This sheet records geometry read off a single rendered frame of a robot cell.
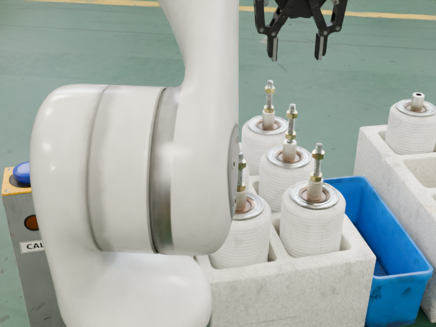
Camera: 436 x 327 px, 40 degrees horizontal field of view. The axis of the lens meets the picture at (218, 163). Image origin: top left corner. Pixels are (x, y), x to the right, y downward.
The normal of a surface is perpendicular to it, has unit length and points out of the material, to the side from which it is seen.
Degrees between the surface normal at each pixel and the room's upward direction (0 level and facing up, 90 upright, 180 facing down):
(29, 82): 0
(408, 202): 90
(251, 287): 90
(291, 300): 90
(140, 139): 43
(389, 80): 0
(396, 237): 88
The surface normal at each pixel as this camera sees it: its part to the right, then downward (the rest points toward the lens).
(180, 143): 0.12, -0.25
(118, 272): 0.61, -0.60
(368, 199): -0.98, 0.06
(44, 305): 0.22, 0.50
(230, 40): 0.90, -0.16
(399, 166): 0.00, -0.86
